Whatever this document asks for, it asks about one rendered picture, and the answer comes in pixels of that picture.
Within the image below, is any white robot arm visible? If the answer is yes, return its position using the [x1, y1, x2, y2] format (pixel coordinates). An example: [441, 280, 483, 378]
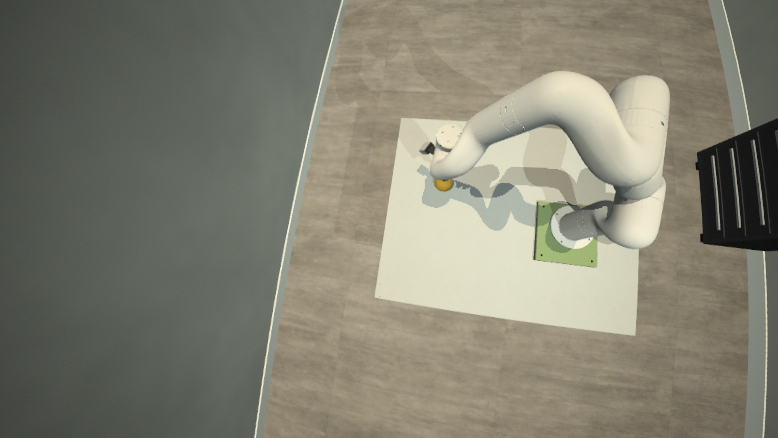
[419, 71, 670, 249]

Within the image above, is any brass bell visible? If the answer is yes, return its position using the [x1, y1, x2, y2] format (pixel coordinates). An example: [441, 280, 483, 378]
[434, 179, 453, 191]

